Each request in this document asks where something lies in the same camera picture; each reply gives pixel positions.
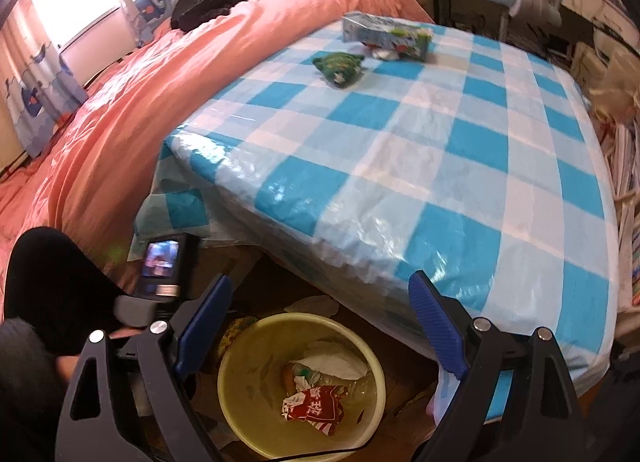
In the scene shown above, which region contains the red white snack bag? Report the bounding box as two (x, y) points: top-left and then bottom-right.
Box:
(281, 385), (348, 436)

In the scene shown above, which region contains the yellow trash bin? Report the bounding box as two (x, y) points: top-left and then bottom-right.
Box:
(217, 312), (386, 461)

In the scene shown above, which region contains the person's left hand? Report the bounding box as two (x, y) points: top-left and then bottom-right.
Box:
(55, 327), (141, 384)

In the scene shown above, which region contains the clear plastic water bottle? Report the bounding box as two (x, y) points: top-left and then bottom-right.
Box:
(285, 362), (376, 404)

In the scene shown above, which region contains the white paper tissue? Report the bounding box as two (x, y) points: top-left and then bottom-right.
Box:
(297, 341), (369, 381)

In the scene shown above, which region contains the blue white checkered tablecloth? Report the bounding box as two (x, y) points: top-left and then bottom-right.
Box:
(129, 24), (618, 393)

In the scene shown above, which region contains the pink duvet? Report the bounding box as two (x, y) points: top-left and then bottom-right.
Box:
(1, 0), (428, 283)

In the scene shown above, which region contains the white book shelf rack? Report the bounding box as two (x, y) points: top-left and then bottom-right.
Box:
(593, 110), (639, 338)

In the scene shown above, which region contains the green plush toy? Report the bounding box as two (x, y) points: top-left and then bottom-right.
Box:
(312, 52), (364, 88)

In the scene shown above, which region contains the white blue milk carton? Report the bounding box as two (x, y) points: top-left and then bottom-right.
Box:
(342, 11), (433, 61)

